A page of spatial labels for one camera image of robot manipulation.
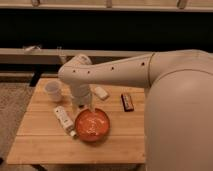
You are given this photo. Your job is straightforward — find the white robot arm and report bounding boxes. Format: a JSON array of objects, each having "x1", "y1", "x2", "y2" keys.
[{"x1": 58, "y1": 49, "x2": 213, "y2": 171}]

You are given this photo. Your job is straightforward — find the wooden table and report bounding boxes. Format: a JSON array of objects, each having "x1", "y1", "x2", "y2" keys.
[{"x1": 7, "y1": 78, "x2": 145, "y2": 164}]

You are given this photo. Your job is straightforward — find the white bottle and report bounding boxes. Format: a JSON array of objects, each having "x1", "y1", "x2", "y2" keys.
[{"x1": 54, "y1": 106, "x2": 77, "y2": 137}]

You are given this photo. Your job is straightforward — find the white soap bar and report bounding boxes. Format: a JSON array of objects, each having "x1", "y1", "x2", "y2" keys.
[{"x1": 94, "y1": 87, "x2": 109, "y2": 100}]

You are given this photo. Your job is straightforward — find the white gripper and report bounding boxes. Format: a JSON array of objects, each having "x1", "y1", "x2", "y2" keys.
[{"x1": 70, "y1": 84, "x2": 94, "y2": 115}]

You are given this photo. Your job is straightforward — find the orange bowl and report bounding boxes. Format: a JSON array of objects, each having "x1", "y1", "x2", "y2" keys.
[{"x1": 75, "y1": 108, "x2": 110, "y2": 142}]

